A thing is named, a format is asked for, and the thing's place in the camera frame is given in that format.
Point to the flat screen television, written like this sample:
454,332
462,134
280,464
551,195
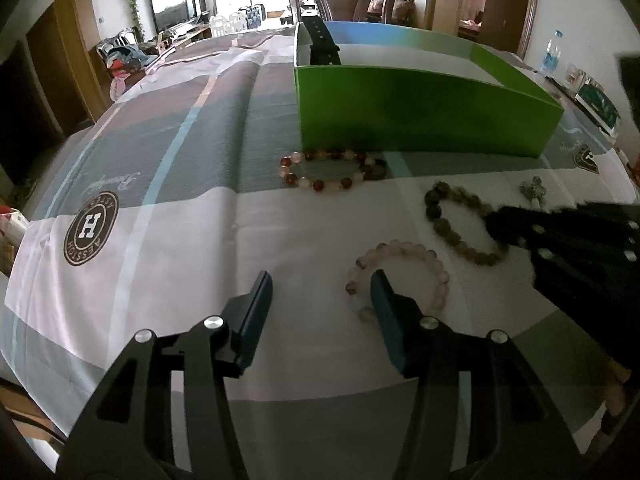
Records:
169,14

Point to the wooden armchair with clothes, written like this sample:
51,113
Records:
124,58

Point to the green cardboard box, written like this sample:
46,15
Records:
386,88

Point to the plaid bed sheet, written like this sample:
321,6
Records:
172,204

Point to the person's right hand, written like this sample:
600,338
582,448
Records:
616,377

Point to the clear water bottle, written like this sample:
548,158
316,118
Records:
552,54

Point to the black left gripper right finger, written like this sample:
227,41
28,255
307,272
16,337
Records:
407,333

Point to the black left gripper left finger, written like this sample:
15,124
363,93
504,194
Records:
245,317

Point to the green ivy garland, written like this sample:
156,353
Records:
136,24

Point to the green white tissue box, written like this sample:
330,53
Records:
591,96

